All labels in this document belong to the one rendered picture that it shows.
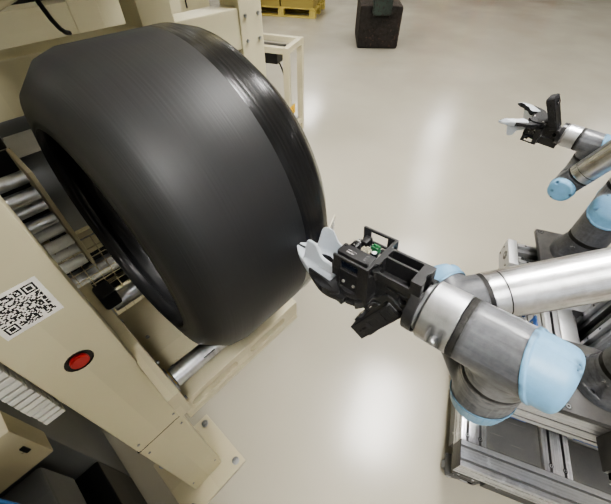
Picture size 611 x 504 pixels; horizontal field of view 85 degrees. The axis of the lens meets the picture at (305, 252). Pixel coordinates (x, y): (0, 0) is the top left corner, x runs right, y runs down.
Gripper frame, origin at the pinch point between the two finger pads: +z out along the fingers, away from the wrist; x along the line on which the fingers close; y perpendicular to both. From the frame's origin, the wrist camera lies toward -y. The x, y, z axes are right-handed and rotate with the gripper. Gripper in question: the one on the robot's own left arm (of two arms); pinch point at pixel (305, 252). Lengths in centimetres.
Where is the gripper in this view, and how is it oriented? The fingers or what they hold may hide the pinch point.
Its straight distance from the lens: 52.6
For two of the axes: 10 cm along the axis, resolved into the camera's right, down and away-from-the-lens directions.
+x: -6.7, 5.4, -5.1
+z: -7.4, -4.1, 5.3
